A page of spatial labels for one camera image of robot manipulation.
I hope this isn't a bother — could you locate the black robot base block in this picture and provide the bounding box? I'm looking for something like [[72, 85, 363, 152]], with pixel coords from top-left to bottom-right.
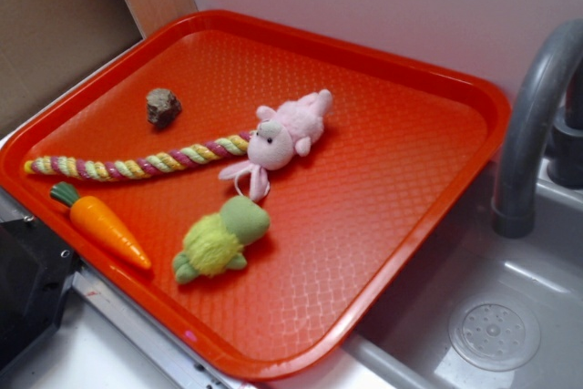
[[1, 216, 79, 374]]

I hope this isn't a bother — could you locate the small brown rock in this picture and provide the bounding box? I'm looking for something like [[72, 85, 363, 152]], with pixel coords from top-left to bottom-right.
[[146, 88, 182, 129]]

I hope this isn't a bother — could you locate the pink plush bunny toy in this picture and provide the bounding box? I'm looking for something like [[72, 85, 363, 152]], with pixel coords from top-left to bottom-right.
[[219, 89, 332, 202]]

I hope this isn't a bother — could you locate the orange plastic tray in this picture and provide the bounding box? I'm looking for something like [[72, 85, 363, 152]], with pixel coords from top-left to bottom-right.
[[1, 11, 510, 382]]

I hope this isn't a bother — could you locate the green plush turtle toy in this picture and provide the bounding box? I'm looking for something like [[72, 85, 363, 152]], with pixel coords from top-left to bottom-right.
[[172, 196, 271, 285]]

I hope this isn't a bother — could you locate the orange plastic toy carrot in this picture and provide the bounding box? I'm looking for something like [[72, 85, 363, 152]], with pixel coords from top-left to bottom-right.
[[49, 182, 152, 271]]

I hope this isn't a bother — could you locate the grey toy sink basin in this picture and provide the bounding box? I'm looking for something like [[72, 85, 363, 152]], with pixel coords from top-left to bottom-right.
[[344, 167, 582, 388]]

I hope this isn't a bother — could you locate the brown cardboard panel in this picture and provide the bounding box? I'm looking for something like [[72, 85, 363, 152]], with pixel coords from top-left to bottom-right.
[[1, 0, 141, 135]]

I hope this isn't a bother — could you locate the grey plastic faucet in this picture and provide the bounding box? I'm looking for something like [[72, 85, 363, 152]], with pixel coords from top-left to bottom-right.
[[491, 18, 582, 238]]

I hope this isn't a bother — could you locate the multicolour twisted rope toy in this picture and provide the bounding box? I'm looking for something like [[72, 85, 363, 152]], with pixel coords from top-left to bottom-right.
[[23, 130, 255, 182]]

